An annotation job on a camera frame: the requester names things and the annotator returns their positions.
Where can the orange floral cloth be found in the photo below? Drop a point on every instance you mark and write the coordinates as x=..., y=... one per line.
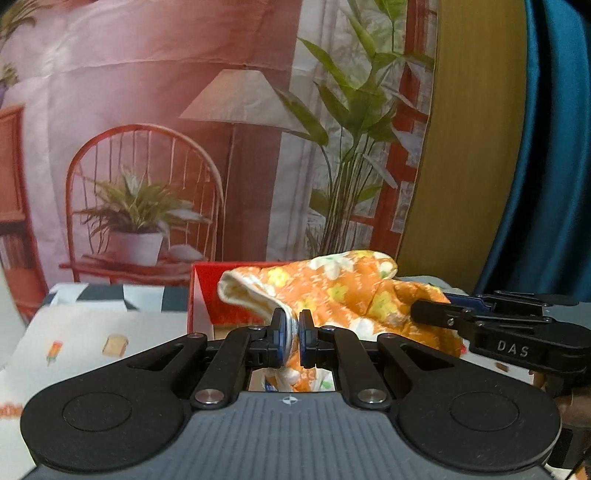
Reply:
x=351, y=286

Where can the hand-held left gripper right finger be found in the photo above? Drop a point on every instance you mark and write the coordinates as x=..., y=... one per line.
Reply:
x=305, y=336

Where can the white printed blanket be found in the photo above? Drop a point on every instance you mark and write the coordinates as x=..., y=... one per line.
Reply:
x=92, y=332

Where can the red printed cardboard box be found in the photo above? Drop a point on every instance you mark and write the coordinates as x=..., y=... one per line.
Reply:
x=205, y=267

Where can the person's right hand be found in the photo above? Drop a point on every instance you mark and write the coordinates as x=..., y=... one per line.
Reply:
x=573, y=408

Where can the printed room scene backdrop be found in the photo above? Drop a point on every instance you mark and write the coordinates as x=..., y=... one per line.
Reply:
x=138, y=69

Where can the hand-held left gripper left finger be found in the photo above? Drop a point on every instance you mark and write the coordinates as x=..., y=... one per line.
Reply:
x=277, y=333

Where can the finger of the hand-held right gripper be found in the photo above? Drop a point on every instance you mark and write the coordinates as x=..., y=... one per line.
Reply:
x=466, y=300
x=438, y=314

